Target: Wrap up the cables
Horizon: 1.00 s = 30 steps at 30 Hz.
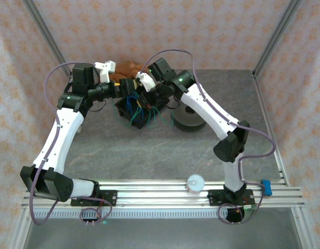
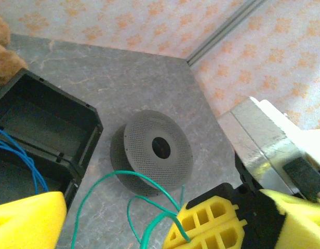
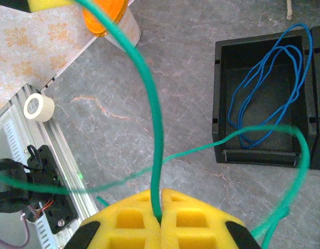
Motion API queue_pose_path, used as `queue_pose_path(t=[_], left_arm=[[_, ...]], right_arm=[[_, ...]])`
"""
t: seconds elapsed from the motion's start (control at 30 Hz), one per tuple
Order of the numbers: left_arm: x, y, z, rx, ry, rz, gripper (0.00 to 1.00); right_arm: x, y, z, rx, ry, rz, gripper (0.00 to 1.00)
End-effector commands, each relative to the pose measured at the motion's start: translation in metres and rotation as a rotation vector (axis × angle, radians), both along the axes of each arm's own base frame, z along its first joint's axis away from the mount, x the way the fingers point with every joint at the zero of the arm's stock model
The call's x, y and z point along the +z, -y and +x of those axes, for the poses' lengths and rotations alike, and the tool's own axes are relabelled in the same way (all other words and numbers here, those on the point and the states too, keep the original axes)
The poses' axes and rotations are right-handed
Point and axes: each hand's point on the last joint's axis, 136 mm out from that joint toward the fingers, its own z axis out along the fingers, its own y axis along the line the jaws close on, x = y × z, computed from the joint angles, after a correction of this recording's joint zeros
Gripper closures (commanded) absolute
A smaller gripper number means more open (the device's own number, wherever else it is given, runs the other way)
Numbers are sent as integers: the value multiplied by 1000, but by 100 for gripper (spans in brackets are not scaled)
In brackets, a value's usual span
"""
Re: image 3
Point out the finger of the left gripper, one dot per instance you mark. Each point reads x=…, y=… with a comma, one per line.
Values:
x=32, y=4

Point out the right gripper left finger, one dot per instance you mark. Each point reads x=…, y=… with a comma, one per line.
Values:
x=123, y=223

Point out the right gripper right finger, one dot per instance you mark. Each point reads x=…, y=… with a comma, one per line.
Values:
x=201, y=223

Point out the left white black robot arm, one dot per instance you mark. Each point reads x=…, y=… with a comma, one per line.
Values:
x=9, y=184

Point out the black two-compartment box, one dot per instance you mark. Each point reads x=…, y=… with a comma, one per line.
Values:
x=258, y=160

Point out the orange-lidded white container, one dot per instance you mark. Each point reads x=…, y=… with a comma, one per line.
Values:
x=126, y=23

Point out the masking tape roll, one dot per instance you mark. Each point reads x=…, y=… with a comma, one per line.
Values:
x=41, y=109

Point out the aluminium side rail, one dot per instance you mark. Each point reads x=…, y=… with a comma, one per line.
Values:
x=79, y=49

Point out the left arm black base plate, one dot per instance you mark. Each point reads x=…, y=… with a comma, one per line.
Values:
x=58, y=207

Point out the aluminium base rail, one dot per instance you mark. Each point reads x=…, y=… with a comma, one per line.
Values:
x=58, y=145

